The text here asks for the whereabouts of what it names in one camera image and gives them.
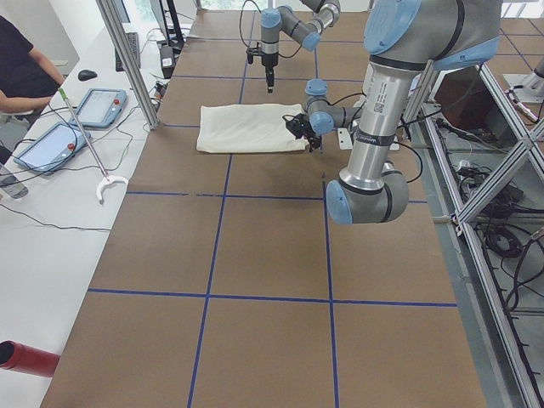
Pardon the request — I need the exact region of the aluminium frame post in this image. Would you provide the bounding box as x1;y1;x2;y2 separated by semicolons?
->
96;0;159;130

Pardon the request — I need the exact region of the blue teach pendant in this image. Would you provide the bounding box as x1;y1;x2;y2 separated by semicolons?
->
14;122;86;173
76;88;128;129

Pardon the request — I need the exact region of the red cylinder bottle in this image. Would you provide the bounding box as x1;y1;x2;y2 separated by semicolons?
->
1;340;60;377

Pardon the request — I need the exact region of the white long-sleeve printed shirt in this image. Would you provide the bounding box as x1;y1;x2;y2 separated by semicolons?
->
196;104;309;153

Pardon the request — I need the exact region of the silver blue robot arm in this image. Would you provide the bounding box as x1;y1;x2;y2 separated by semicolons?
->
257;0;341;94
305;1;502;224

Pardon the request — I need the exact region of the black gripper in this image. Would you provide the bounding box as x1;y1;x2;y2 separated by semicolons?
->
261;53;278;93
292;114;321;152

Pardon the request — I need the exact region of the far blue teach pendant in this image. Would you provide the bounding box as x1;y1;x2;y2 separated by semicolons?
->
76;88;128;129

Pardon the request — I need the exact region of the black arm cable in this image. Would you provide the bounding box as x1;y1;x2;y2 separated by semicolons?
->
326;91;367;110
238;0;307;60

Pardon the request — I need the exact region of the aluminium frame rack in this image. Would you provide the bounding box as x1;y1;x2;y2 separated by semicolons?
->
404;60;543;407

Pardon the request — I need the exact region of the seated person in black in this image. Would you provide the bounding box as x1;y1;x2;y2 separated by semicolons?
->
1;17;65;122

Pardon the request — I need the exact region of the black computer mouse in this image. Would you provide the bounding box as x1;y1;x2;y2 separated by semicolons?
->
77;70;98;82

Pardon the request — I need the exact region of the reacher grabber stick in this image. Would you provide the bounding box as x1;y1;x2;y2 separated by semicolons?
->
58;88;128;205

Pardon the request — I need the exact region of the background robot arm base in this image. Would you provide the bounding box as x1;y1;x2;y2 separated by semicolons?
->
503;59;543;105

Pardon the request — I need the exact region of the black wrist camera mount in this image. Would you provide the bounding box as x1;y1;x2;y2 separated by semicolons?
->
282;114;304;139
246;42;263;65

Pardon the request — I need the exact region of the near blue teach pendant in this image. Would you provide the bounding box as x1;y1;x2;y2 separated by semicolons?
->
14;122;86;173

